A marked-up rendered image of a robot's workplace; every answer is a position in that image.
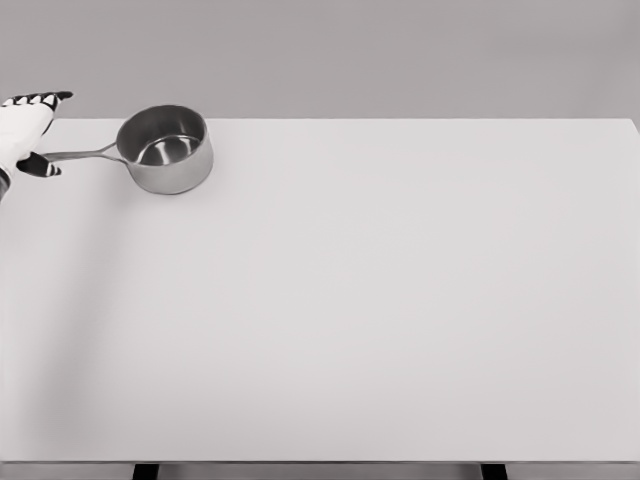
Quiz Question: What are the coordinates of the steel saucepan with long handle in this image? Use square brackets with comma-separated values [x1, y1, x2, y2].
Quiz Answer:
[42, 104, 215, 196]

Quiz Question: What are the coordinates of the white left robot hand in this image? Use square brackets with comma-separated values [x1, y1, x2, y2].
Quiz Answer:
[0, 90, 74, 178]

